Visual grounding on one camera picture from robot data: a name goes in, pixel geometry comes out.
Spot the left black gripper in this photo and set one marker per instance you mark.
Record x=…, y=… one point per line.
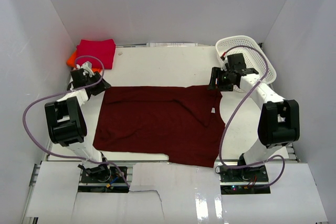
x=102, y=85

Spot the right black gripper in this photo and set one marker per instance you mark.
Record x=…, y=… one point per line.
x=216, y=73

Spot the dark red t-shirt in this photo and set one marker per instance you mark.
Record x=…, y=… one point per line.
x=183, y=123

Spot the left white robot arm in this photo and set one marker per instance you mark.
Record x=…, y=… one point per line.
x=66, y=123

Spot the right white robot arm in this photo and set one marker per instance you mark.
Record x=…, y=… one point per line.
x=279, y=123

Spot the folded crimson t-shirt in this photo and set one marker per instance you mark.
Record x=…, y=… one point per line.
x=91, y=50

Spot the folded orange t-shirt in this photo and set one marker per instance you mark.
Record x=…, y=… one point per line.
x=71, y=62

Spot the white perforated plastic basket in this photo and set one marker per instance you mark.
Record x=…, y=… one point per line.
x=252, y=59

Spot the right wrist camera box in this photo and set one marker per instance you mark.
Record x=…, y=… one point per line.
x=224, y=63

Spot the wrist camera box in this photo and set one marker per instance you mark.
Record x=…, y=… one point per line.
x=86, y=69
x=224, y=63

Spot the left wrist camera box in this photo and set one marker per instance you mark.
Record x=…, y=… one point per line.
x=86, y=69

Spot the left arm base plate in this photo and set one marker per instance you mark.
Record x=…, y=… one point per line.
x=104, y=181

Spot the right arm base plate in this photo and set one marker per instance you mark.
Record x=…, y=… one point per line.
x=246, y=181

